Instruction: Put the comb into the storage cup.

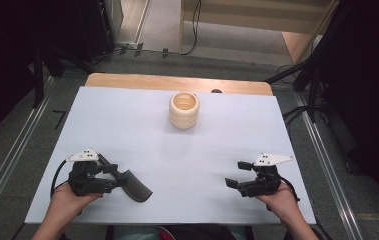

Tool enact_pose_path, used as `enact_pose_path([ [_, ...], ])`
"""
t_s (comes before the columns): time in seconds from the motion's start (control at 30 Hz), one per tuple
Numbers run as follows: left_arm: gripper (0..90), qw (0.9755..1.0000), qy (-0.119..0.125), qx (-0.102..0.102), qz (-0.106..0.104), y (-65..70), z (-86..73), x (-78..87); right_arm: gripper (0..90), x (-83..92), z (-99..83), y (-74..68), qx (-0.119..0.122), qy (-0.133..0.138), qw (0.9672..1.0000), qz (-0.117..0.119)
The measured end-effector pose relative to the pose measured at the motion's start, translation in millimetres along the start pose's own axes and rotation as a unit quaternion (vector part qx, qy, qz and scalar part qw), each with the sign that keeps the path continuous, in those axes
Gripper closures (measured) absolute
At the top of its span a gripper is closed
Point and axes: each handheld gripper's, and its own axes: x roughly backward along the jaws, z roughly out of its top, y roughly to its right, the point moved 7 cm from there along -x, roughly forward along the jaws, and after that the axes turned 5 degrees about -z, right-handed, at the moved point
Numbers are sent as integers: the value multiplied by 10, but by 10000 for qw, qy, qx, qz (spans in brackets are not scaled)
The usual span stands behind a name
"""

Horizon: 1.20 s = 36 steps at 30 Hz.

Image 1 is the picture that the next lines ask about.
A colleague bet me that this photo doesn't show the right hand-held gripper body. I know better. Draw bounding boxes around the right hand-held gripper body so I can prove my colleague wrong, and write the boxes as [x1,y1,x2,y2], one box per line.
[239,152,295,198]

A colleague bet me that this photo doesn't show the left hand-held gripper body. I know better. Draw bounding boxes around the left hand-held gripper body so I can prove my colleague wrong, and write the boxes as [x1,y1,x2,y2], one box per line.
[66,148,112,197]

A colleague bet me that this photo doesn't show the person's right hand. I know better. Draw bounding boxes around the person's right hand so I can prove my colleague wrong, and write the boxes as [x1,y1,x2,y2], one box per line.
[254,182,300,220]

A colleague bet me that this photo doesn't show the person's left hand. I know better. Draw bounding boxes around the person's left hand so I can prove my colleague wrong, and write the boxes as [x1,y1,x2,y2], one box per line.
[50,182,104,223]

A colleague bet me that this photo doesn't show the cream ribbed cup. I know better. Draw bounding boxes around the cream ribbed cup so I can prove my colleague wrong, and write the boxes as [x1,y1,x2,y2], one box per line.
[168,91,201,130]

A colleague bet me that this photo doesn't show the black metal stand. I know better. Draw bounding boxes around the black metal stand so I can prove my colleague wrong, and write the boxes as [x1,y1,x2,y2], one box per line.
[31,42,95,109]
[264,49,329,124]

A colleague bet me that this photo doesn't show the light wooden shelf unit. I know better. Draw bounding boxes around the light wooden shelf unit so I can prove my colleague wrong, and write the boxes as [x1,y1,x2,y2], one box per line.
[178,0,341,65]

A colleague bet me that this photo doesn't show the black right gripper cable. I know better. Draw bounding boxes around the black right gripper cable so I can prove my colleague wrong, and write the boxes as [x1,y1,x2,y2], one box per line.
[266,175,301,212]

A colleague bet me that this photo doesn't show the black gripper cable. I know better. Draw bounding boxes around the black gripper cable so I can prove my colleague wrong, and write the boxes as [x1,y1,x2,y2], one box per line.
[49,158,78,198]
[266,175,301,212]

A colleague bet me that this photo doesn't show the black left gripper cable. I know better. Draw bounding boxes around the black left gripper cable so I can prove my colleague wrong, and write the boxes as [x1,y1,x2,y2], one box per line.
[49,158,78,198]

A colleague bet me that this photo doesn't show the metal floor rail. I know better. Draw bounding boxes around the metal floor rail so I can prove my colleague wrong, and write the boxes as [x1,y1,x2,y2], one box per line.
[0,75,57,228]
[292,90,365,240]

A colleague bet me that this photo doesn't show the black floor cables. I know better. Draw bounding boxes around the black floor cables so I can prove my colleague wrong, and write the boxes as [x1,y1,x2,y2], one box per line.
[281,105,312,128]

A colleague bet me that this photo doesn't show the black hanging cable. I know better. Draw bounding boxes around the black hanging cable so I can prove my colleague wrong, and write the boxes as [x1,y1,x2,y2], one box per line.
[179,0,203,56]

